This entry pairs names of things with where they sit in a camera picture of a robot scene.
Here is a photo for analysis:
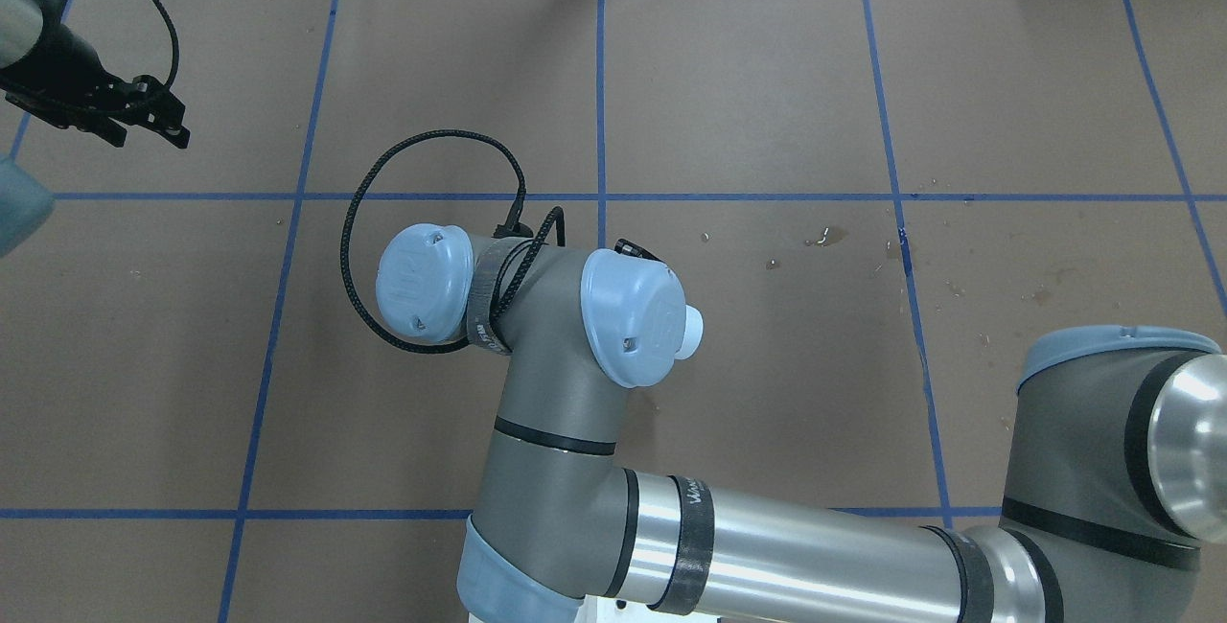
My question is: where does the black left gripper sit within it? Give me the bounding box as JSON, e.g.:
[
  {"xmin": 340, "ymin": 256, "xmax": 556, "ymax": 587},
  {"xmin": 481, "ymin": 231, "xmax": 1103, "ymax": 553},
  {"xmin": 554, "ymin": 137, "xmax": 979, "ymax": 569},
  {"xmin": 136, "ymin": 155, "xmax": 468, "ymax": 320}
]
[{"xmin": 1, "ymin": 0, "xmax": 190, "ymax": 148}]

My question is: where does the light blue plastic cup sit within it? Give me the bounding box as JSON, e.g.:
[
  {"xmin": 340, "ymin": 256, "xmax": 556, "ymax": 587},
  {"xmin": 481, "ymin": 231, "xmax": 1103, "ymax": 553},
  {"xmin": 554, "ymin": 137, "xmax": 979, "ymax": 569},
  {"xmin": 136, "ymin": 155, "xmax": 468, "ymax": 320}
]
[{"xmin": 674, "ymin": 304, "xmax": 706, "ymax": 361}]

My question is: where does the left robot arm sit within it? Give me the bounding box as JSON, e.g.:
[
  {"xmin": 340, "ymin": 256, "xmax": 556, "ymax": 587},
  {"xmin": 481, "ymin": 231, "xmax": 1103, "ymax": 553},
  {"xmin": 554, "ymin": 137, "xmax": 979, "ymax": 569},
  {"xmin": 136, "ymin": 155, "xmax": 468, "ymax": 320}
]
[{"xmin": 1, "ymin": 0, "xmax": 190, "ymax": 148}]

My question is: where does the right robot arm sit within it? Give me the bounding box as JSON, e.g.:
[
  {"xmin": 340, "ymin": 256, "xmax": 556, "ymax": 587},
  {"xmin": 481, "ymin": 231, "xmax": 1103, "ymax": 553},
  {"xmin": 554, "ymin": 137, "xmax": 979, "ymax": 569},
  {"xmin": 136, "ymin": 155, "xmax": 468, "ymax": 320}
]
[{"xmin": 375, "ymin": 224, "xmax": 1225, "ymax": 622}]

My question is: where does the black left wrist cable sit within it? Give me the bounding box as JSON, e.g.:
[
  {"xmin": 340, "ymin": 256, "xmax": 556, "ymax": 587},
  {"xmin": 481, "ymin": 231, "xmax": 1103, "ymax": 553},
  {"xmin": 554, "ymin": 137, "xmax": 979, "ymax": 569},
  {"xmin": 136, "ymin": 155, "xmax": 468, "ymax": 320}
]
[{"xmin": 58, "ymin": 0, "xmax": 182, "ymax": 117}]

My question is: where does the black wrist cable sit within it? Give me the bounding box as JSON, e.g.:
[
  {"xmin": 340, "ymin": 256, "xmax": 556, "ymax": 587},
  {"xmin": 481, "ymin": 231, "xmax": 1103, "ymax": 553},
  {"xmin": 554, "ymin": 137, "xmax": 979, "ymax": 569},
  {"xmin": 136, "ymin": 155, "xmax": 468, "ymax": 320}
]
[
  {"xmin": 340, "ymin": 129, "xmax": 567, "ymax": 356},
  {"xmin": 58, "ymin": 0, "xmax": 182, "ymax": 117}
]

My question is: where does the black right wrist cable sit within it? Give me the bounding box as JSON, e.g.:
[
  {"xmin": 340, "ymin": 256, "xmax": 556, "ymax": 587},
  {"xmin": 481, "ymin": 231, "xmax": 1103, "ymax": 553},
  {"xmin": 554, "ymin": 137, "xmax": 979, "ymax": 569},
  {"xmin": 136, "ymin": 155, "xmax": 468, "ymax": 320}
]
[{"xmin": 340, "ymin": 129, "xmax": 567, "ymax": 356}]

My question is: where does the white camera stand base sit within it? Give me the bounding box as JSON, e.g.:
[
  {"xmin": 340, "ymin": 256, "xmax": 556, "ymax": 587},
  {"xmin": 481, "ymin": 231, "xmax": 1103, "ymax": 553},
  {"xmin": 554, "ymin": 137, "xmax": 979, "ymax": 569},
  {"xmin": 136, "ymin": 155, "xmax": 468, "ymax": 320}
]
[{"xmin": 467, "ymin": 598, "xmax": 721, "ymax": 622}]

